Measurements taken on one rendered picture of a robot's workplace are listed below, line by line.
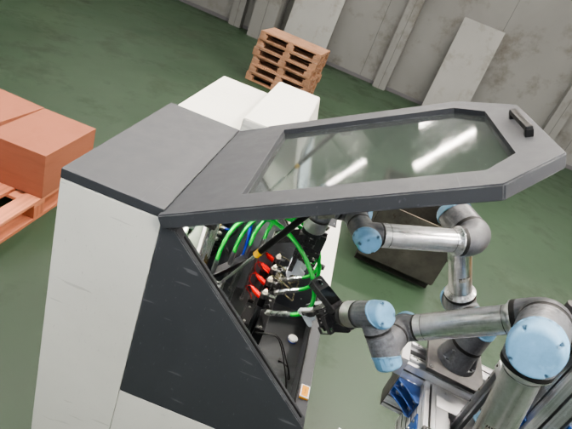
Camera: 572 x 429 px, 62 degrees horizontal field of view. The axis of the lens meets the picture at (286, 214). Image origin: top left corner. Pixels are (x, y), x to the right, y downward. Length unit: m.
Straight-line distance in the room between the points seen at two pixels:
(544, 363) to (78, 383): 1.36
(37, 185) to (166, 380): 2.26
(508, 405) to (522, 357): 0.14
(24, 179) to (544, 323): 3.19
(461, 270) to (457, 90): 9.29
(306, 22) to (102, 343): 10.36
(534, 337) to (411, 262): 3.13
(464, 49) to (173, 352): 10.14
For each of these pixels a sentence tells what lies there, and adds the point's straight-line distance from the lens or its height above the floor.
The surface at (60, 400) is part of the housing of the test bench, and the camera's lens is 1.88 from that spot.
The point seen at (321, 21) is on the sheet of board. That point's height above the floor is 0.86.
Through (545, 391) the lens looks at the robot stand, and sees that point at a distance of 1.67.
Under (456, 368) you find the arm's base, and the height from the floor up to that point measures 1.06.
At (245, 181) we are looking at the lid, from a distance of 1.29.
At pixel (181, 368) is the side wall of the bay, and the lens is 1.53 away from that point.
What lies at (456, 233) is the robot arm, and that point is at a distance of 1.55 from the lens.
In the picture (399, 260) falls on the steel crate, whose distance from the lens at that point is 4.21.
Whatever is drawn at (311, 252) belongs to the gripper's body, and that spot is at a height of 1.35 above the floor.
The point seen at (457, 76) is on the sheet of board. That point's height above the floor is 0.93.
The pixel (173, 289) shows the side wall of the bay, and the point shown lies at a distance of 1.35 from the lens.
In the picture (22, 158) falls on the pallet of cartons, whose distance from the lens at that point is 3.56.
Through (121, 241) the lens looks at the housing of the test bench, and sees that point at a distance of 1.33.
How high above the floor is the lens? 2.16
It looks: 29 degrees down
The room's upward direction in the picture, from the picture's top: 22 degrees clockwise
